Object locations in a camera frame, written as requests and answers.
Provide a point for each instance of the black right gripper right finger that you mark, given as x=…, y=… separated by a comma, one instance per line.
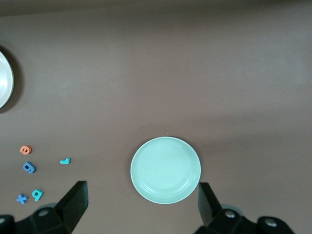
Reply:
x=209, y=207

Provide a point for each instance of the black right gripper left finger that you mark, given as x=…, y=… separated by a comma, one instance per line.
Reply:
x=73, y=204

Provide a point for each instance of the teal foam letter q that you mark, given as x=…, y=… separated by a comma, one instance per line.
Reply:
x=39, y=198

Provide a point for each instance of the teal foam letter r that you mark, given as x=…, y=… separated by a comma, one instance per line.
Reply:
x=64, y=161

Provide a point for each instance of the blue foam letter g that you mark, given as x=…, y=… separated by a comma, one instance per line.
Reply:
x=31, y=169

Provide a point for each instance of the orange foam letter e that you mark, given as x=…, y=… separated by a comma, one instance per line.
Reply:
x=29, y=150

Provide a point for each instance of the blue foam plus sign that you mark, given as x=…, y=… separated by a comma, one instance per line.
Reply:
x=22, y=199

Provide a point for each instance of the mint green plate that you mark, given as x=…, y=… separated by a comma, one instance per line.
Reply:
x=165, y=170

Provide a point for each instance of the beige plate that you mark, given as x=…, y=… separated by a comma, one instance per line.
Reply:
x=5, y=78

